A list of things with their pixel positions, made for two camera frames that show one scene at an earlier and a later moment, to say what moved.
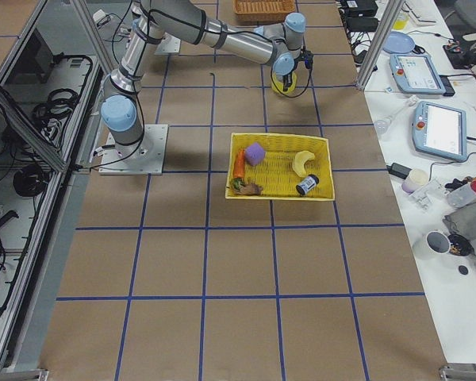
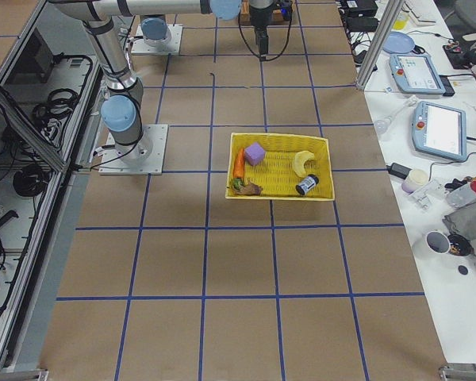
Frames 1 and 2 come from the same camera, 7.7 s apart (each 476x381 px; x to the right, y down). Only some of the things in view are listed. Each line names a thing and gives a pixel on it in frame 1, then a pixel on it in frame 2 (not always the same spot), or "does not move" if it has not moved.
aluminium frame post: (385, 27) does not move
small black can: (307, 184) does not move
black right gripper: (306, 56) -> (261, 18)
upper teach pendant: (440, 129) does not move
